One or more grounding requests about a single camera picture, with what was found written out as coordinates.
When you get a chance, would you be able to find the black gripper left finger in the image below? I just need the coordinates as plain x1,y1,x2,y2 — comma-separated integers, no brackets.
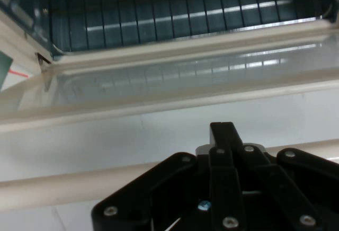
91,122,245,231

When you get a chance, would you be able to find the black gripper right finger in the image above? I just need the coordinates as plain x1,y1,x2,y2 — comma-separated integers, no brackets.
221,121,339,231

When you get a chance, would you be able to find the red tape strip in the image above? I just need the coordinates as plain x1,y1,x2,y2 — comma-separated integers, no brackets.
7,68,29,78

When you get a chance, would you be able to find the dark green flat panel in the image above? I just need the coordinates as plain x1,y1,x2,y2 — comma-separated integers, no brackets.
0,50,14,92

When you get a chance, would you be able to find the cream toaster oven body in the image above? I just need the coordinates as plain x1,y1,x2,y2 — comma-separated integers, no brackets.
0,0,339,66

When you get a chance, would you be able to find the metal wire oven rack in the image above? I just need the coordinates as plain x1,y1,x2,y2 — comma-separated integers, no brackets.
49,0,333,54

